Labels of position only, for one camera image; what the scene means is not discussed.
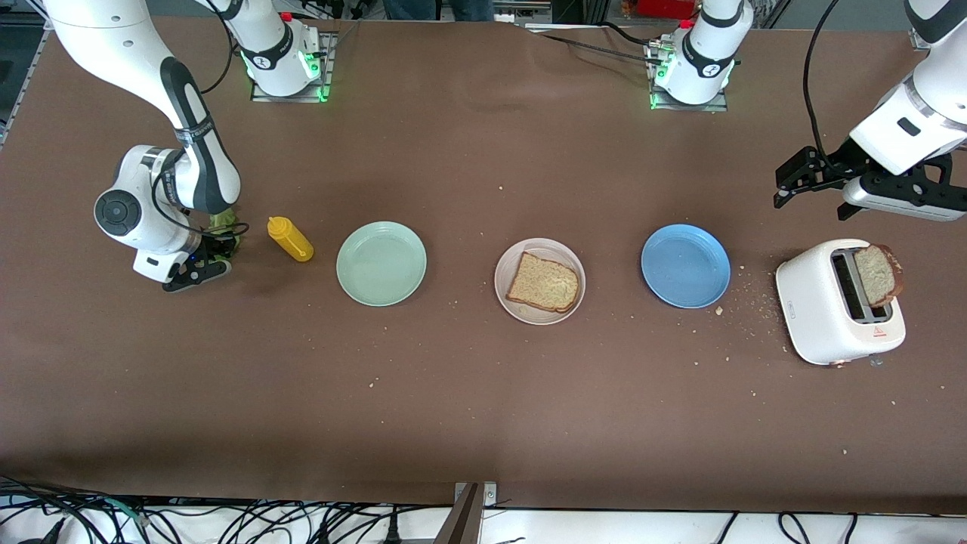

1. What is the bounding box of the green lettuce leaf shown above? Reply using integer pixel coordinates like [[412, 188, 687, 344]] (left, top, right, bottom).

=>
[[205, 210, 244, 261]]

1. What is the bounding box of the white toaster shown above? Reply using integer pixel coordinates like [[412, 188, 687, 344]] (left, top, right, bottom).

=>
[[775, 239, 907, 368]]

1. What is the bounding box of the dark grey metal post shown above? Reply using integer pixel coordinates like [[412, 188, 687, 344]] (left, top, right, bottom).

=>
[[434, 484, 484, 544]]

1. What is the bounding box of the red box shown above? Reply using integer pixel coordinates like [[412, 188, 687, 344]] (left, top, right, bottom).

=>
[[637, 0, 700, 20]]

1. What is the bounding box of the pale green plate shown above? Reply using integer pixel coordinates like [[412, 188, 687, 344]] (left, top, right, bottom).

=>
[[336, 221, 428, 308]]

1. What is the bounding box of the grey metal rack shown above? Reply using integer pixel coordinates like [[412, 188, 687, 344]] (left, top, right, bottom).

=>
[[440, 0, 552, 23]]

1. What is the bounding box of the brown table cover sheet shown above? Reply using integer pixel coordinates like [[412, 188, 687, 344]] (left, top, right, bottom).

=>
[[0, 14, 967, 516]]

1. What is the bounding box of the yellow squeeze bottle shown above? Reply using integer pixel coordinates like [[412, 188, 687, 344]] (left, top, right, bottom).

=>
[[267, 216, 315, 263]]

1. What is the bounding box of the thin black table cable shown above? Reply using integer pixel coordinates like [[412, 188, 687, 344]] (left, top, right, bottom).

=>
[[521, 21, 666, 65]]

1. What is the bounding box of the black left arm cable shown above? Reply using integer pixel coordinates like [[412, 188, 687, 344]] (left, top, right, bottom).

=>
[[801, 0, 839, 163]]

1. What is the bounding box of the beige plate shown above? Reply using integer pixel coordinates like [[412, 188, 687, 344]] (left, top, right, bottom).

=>
[[494, 237, 586, 326]]

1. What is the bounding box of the silver bracket plate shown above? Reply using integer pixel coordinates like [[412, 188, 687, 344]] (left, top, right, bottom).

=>
[[453, 482, 498, 508]]

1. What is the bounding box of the looped black floor cable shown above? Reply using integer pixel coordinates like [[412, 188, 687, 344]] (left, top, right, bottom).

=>
[[778, 512, 814, 544]]

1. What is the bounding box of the black cable tangle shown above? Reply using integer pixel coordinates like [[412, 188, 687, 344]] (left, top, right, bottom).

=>
[[0, 474, 454, 544]]

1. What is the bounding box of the brown bread slice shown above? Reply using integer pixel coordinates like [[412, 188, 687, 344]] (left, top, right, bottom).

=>
[[854, 243, 905, 308], [505, 252, 581, 314]]

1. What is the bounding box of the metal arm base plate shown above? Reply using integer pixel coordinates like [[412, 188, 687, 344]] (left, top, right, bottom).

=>
[[251, 30, 337, 103], [648, 42, 730, 113]]

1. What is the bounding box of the blue plate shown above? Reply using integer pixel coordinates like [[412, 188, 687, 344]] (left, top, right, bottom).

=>
[[641, 224, 732, 310]]

